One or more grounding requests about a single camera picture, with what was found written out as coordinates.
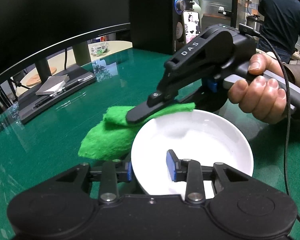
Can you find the black speaker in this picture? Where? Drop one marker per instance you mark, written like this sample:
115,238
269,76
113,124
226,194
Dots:
150,22

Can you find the clear plastic bag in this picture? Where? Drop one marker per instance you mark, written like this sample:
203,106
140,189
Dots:
100,50

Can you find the smartphone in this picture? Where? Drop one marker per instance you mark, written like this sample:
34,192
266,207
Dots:
191,25

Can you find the round wooden board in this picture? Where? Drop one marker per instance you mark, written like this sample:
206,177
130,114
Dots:
31,81

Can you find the grey notepad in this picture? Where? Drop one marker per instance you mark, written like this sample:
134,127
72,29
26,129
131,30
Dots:
52,85

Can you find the pale green kettle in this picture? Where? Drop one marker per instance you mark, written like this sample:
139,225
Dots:
196,5

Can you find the black curved monitor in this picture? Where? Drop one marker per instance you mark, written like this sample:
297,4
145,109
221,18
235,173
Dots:
40,17

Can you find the black pen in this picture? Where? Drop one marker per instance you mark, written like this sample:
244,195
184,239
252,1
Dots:
73,84
43,102

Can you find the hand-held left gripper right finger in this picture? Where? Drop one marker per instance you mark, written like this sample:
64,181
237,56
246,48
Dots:
170,166

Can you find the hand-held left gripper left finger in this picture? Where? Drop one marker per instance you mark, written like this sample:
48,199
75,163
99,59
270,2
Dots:
129,172

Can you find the green cleaning cloth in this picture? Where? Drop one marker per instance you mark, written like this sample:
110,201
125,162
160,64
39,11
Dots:
105,140

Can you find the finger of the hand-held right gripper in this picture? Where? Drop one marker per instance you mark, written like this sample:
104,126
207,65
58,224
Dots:
142,112

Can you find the person's right hand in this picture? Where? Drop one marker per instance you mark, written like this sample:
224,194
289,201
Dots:
262,100

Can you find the white bowl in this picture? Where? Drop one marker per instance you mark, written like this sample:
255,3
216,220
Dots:
202,135

